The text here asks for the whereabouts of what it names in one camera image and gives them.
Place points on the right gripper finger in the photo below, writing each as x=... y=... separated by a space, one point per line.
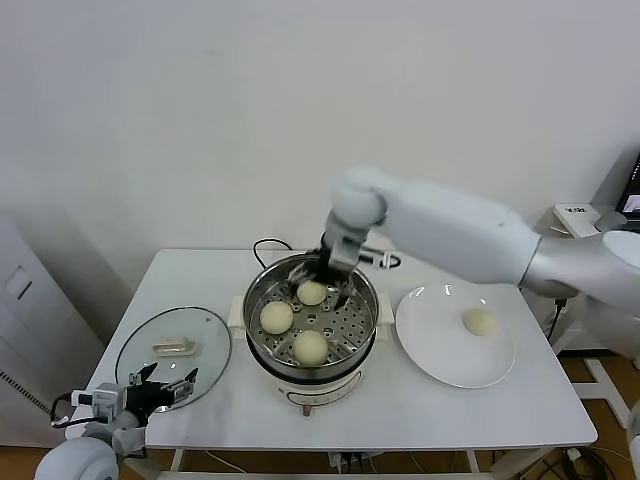
x=304 y=274
x=347 y=296

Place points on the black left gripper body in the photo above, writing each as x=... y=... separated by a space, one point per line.
x=147 y=397

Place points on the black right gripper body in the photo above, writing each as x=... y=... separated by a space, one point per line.
x=322 y=265

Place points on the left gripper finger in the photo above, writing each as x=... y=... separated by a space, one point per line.
x=140 y=379
x=180 y=387

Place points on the steamed baozi bun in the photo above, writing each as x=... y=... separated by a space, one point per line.
x=480 y=322
x=312 y=295
x=310 y=347
x=276 y=318

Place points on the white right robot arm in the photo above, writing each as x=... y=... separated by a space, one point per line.
x=450 y=230

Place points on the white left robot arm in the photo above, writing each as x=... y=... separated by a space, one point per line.
x=75 y=460

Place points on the stainless steel steamer basket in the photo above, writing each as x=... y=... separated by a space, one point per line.
x=350 y=340

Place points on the cream electric cooker base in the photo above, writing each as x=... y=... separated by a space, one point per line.
x=320 y=395

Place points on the white round plate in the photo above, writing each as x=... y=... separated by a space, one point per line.
x=440 y=350

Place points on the white cabinet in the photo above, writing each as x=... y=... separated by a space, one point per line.
x=30 y=325

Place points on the white power strip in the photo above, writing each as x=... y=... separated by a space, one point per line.
x=345 y=460

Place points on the grey computer mouse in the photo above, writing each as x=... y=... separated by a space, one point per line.
x=612 y=222

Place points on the open laptop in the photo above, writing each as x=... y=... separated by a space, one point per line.
x=632 y=200

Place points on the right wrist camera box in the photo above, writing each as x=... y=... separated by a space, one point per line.
x=346 y=254

